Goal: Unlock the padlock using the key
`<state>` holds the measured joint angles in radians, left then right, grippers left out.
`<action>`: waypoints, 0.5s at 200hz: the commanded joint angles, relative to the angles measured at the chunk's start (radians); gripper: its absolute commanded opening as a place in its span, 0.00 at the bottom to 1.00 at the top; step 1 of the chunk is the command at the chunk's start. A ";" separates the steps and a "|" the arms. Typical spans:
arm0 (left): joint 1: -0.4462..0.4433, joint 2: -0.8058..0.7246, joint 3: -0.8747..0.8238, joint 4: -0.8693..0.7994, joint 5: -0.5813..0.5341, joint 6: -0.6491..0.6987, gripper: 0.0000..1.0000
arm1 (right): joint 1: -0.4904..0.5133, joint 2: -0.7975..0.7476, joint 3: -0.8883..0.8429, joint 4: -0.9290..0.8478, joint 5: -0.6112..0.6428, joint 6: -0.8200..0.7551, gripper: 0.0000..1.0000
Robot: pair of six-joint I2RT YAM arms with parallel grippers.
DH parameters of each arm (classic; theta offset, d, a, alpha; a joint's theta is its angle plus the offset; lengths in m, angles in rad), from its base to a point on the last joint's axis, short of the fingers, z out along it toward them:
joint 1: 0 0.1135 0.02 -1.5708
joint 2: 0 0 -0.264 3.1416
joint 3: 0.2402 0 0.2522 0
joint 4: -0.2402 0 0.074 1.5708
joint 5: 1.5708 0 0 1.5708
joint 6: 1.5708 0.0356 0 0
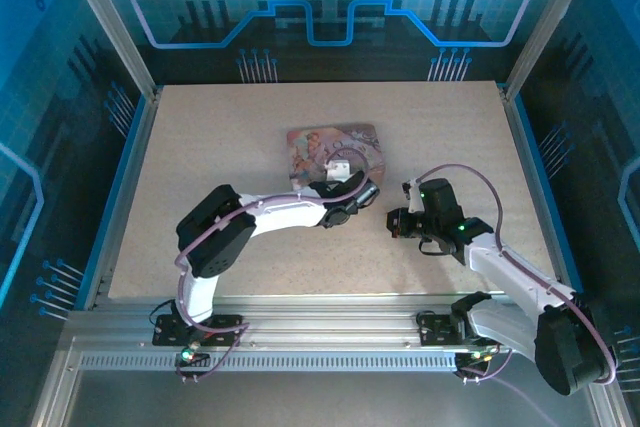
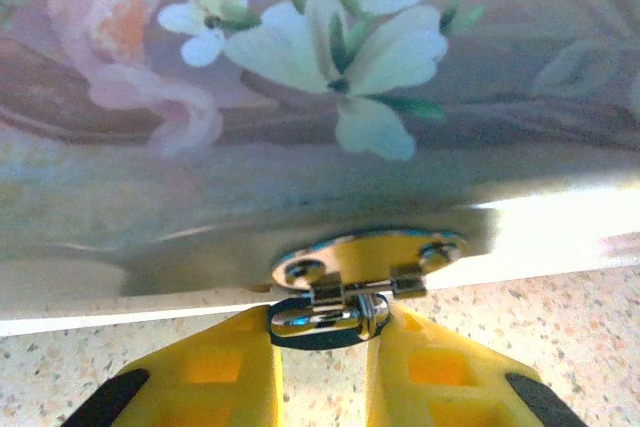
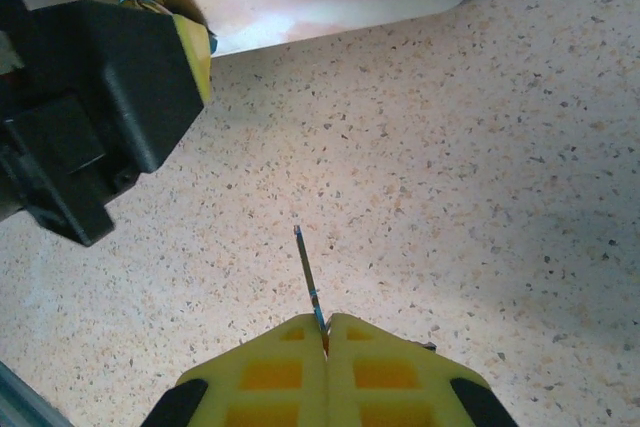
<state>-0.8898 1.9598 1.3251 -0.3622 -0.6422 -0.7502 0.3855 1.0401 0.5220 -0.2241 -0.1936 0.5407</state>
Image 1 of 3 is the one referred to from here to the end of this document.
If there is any blue table edge strip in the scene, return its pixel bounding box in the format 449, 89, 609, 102
512, 91, 584, 293
74, 89, 151, 311

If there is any small LED circuit board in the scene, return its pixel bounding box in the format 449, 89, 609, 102
454, 346, 496, 368
177, 344, 211, 368

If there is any grey metal panel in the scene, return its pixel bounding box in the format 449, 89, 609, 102
64, 369, 601, 427

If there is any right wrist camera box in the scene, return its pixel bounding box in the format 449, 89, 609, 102
402, 178, 426, 213

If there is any aluminium table side rail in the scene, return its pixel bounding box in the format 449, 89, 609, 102
499, 86, 571, 288
84, 86, 164, 311

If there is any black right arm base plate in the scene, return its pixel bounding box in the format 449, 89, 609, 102
415, 311, 501, 348

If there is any aluminium mounting rail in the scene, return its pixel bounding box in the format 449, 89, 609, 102
64, 294, 599, 348

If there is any slotted grey cable duct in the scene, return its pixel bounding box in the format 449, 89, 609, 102
79, 352, 464, 373

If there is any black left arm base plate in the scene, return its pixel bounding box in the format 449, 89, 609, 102
152, 314, 245, 348

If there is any aluminium frame post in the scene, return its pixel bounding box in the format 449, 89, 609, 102
502, 0, 604, 98
54, 0, 161, 98

